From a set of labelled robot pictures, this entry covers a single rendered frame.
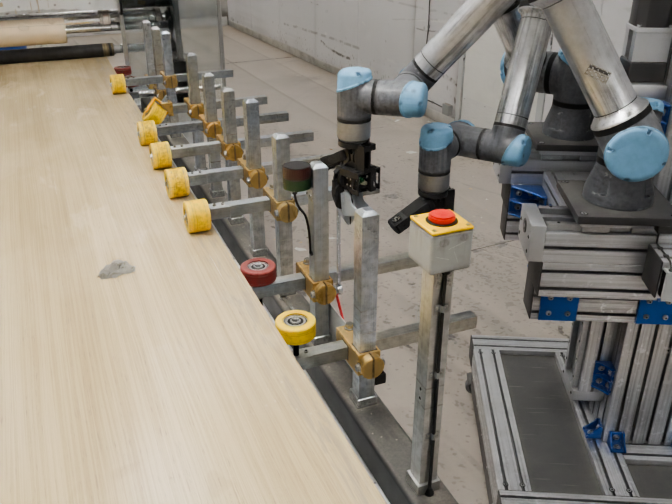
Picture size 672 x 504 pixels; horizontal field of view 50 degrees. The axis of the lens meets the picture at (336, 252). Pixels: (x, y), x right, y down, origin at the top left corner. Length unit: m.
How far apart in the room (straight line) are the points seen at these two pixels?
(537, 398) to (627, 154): 1.13
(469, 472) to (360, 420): 0.99
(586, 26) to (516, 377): 1.36
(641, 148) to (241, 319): 0.84
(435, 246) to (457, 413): 1.65
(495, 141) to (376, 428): 0.70
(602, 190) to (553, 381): 0.99
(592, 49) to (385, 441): 0.84
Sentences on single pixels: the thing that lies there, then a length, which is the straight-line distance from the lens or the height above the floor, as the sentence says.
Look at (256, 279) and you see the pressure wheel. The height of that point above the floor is 0.89.
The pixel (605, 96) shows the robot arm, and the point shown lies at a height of 1.31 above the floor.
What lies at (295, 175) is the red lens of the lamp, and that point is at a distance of 1.49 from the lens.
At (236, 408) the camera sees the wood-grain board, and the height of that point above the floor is 0.90.
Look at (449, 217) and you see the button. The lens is 1.06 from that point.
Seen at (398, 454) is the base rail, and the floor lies 0.70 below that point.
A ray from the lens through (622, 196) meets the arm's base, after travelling 1.67.
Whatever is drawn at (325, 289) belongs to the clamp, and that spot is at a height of 0.86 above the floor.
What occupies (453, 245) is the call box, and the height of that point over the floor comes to 1.20.
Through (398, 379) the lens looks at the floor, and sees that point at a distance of 2.78.
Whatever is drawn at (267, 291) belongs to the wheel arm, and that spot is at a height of 0.85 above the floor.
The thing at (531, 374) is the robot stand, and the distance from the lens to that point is 2.53.
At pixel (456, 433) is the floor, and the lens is 2.57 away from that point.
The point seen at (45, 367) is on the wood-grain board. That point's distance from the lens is 1.39.
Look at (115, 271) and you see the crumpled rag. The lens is 1.64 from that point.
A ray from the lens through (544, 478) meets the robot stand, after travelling 2.15.
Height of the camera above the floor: 1.65
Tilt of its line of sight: 26 degrees down
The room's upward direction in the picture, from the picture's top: straight up
